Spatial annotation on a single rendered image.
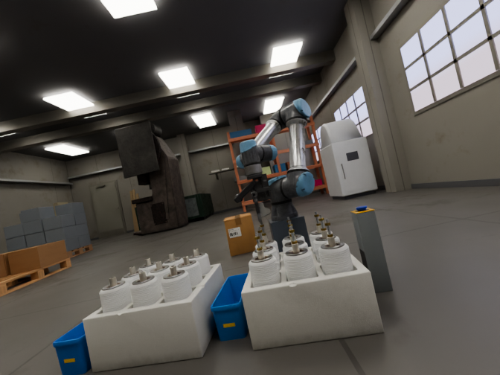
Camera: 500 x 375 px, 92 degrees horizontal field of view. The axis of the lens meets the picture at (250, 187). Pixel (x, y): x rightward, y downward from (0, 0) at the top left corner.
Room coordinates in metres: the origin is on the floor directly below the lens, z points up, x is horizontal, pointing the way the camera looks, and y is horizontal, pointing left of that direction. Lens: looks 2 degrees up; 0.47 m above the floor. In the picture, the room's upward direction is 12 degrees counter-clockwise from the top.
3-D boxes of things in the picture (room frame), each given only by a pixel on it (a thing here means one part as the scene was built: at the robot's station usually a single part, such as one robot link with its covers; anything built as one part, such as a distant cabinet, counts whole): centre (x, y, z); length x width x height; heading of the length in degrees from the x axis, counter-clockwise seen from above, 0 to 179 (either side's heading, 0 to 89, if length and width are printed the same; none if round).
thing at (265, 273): (0.82, 0.01, 0.16); 0.10 x 0.10 x 0.18
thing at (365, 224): (0.96, -0.42, 0.16); 0.07 x 0.07 x 0.31; 83
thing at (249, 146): (1.05, -0.03, 0.65); 0.09 x 0.08 x 0.11; 133
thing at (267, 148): (1.13, -0.09, 0.64); 0.11 x 0.11 x 0.08; 43
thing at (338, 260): (0.79, -0.22, 0.16); 0.10 x 0.10 x 0.18
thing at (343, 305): (0.92, -0.12, 0.09); 0.39 x 0.39 x 0.18; 83
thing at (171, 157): (6.48, 2.58, 1.47); 1.50 x 1.29 x 2.94; 89
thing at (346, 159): (4.73, -1.94, 0.76); 0.80 x 0.66 x 1.52; 0
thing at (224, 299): (0.97, 0.15, 0.06); 0.30 x 0.11 x 0.12; 173
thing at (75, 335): (0.97, 0.70, 0.06); 0.30 x 0.11 x 0.12; 173
